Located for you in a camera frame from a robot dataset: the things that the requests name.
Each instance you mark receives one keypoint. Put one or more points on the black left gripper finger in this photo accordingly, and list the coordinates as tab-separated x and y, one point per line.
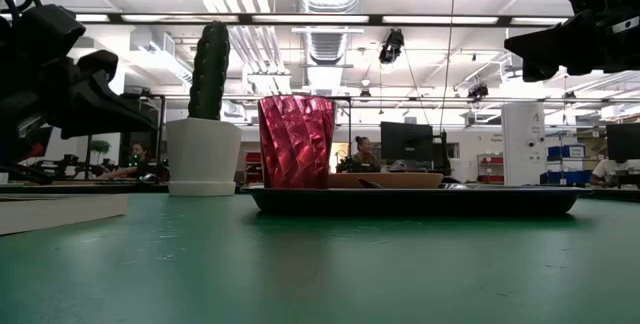
102	61
100	114

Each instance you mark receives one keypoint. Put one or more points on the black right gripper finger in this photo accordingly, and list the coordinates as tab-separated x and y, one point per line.
540	73
555	44

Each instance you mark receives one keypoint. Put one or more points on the red faceted plastic cup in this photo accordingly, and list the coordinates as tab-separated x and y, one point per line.
296	141

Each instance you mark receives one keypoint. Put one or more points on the black serving tray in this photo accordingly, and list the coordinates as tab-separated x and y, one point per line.
415	200

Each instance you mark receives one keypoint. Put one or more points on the tan wooden plate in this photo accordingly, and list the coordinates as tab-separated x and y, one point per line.
387	180

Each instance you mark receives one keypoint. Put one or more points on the small green plant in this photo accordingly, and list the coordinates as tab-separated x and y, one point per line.
100	147

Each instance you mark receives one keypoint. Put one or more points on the person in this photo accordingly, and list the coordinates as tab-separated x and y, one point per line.
609	171
135	161
365	155

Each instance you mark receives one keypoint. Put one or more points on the black and red tilted screen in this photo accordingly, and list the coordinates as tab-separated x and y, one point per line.
39	150

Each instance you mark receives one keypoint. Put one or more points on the blue storage bins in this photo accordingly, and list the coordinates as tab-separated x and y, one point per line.
570	164

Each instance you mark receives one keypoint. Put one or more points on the green cactus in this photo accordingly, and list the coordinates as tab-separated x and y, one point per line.
209	71

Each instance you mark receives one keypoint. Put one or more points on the red storage bins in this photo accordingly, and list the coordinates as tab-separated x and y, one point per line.
490	169

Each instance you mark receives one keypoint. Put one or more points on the beige flat board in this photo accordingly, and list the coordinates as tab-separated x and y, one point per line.
55	212

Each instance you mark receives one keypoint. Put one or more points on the black computer monitor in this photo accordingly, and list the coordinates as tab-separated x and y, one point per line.
406	141
624	141

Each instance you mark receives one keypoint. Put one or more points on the white plant pot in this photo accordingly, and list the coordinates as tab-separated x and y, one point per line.
203	156

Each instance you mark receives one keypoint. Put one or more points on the black overhead light bar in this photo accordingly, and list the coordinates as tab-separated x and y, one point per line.
400	19

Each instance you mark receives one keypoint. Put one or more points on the black hanging ceiling camera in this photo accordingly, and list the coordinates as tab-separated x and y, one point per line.
391	46

